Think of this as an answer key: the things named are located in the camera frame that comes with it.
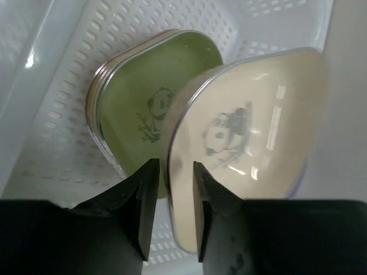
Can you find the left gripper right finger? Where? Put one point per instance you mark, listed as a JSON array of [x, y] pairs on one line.
[[276, 236]]

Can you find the green plate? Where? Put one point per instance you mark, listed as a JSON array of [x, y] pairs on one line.
[[136, 97]]

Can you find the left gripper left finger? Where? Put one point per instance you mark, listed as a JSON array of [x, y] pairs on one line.
[[107, 234]]

